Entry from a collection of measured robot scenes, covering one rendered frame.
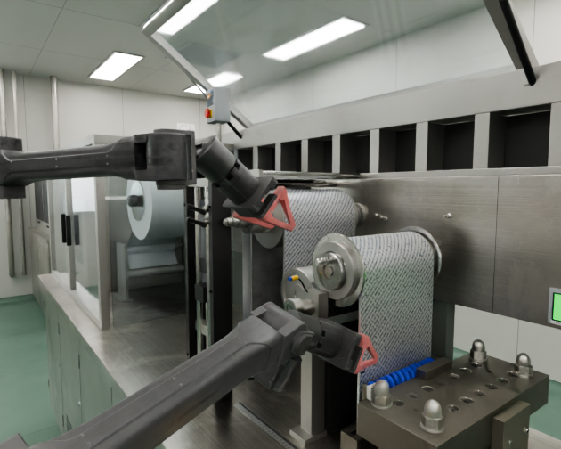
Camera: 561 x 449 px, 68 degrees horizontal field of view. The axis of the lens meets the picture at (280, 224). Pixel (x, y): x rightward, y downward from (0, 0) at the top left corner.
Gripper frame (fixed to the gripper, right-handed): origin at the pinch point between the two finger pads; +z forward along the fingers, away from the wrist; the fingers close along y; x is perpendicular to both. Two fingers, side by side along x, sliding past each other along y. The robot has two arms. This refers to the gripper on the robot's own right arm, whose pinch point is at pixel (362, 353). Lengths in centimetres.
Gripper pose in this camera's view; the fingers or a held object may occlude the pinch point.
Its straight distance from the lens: 83.6
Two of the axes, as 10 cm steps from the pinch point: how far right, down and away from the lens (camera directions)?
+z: 7.3, 4.0, 5.5
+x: 3.7, -9.1, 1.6
